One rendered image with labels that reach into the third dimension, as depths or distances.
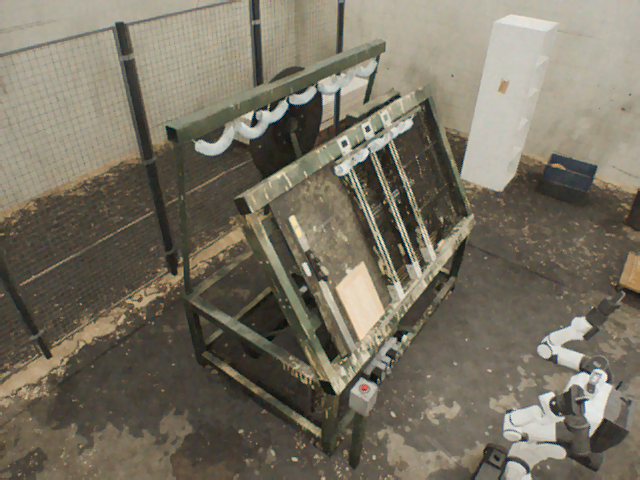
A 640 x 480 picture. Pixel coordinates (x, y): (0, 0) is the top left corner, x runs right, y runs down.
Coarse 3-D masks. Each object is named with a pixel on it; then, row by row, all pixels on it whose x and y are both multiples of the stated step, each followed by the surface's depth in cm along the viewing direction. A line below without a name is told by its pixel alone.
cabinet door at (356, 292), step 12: (360, 264) 303; (348, 276) 294; (360, 276) 302; (336, 288) 286; (348, 288) 293; (360, 288) 301; (372, 288) 309; (348, 300) 292; (360, 300) 300; (372, 300) 309; (348, 312) 291; (360, 312) 300; (372, 312) 308; (384, 312) 317; (360, 324) 298; (372, 324) 307; (360, 336) 297
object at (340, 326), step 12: (288, 216) 264; (288, 228) 264; (300, 228) 265; (300, 240) 264; (300, 252) 268; (312, 276) 273; (324, 288) 275; (336, 312) 281; (336, 324) 282; (348, 336) 286; (348, 348) 287
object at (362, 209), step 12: (360, 156) 283; (348, 180) 296; (348, 192) 301; (360, 192) 300; (360, 204) 300; (360, 216) 305; (372, 216) 306; (372, 228) 306; (372, 240) 310; (384, 252) 314; (384, 264) 314; (384, 276) 320; (396, 276) 321; (396, 288) 319; (396, 300) 324
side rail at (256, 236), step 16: (240, 224) 246; (256, 224) 242; (256, 240) 245; (256, 256) 252; (272, 256) 248; (272, 272) 251; (272, 288) 259; (288, 288) 254; (288, 304) 257; (288, 320) 265; (304, 320) 261; (304, 336) 264; (304, 352) 272; (320, 352) 267; (320, 368) 271
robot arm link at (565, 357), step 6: (540, 348) 246; (546, 348) 243; (558, 348) 244; (564, 348) 243; (540, 354) 247; (546, 354) 244; (552, 354) 242; (558, 354) 241; (564, 354) 239; (570, 354) 237; (576, 354) 236; (546, 360) 245; (552, 360) 242; (558, 360) 241; (564, 360) 238; (570, 360) 236; (576, 360) 233; (570, 366) 236; (576, 366) 233
